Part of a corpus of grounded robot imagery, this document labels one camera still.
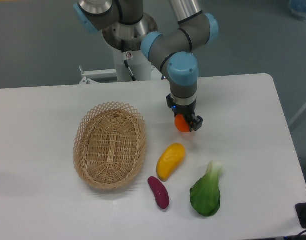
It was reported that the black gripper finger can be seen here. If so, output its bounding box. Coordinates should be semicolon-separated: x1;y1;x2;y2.
189;114;203;132
166;94;177;117

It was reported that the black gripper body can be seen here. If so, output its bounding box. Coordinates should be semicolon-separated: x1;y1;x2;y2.
170;96;197;121

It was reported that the orange fruit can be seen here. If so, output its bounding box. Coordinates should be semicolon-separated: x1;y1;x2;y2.
174;114;190;133

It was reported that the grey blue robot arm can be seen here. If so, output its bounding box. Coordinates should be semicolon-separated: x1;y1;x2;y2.
73;0;218;132

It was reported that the yellow mango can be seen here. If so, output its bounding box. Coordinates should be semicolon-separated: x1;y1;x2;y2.
156;143;185;182

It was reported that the green bok choy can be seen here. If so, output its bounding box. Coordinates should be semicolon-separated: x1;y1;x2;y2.
189;160;223;217

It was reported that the woven wicker basket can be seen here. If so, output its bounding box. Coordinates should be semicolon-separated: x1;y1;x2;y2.
73;102;146;191

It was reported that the purple sweet potato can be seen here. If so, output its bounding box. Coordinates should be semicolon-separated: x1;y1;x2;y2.
147;176;170;210

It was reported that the black device at edge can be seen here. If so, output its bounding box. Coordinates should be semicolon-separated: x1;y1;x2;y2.
295;202;306;229

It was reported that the blue bag in background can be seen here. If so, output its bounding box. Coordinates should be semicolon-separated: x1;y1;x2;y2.
288;0;306;22

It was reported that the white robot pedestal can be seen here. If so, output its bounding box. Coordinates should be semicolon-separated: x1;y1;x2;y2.
78;13;168;85

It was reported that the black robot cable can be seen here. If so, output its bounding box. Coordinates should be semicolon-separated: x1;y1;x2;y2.
120;39;137;82

